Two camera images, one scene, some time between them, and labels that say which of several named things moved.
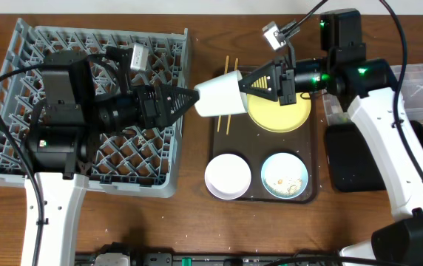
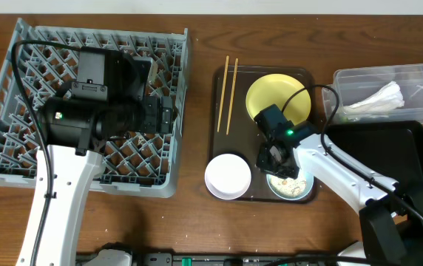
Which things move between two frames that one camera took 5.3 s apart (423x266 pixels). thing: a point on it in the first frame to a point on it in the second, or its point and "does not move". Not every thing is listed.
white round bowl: x=228 y=176 does not move
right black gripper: x=271 y=72 to x=262 y=162
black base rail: x=181 y=258 does not move
